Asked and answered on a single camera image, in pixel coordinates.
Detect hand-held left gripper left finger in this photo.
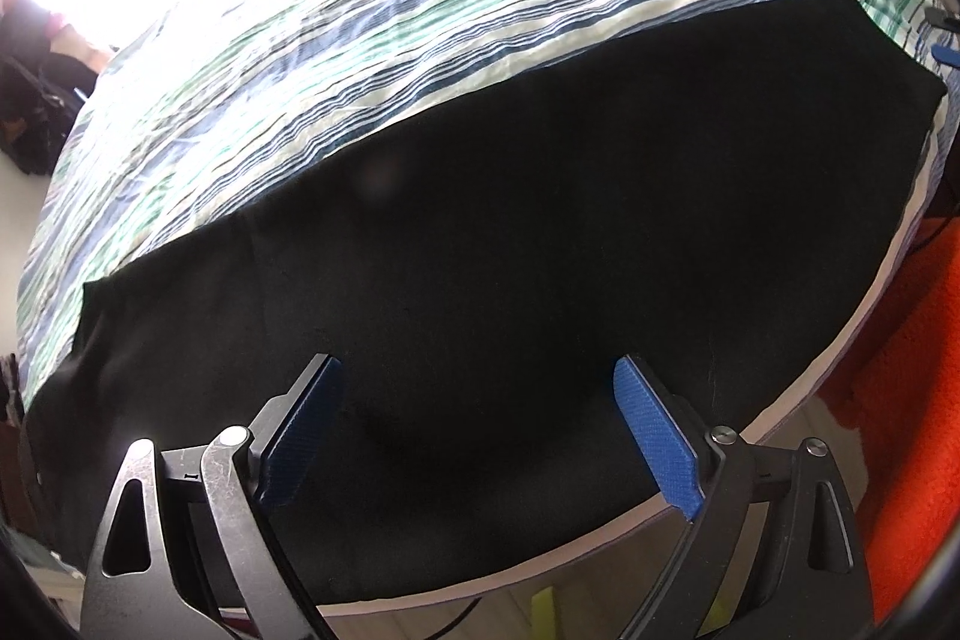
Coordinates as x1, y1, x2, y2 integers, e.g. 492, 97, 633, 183
79, 353, 346, 640

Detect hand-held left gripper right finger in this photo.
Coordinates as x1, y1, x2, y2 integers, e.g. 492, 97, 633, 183
613, 353, 875, 640

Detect black pants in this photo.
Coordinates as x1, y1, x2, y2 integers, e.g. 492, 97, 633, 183
19, 0, 947, 611

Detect yellow-green object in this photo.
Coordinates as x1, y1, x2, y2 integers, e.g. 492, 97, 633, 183
529, 584, 563, 640

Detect orange fleece trousers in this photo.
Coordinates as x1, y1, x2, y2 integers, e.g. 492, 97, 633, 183
814, 218, 960, 611

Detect dark hanging coats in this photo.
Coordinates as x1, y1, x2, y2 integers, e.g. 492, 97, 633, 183
0, 0, 117, 176

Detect striped bedspread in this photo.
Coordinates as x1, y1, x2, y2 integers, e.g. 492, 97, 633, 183
15, 0, 960, 615

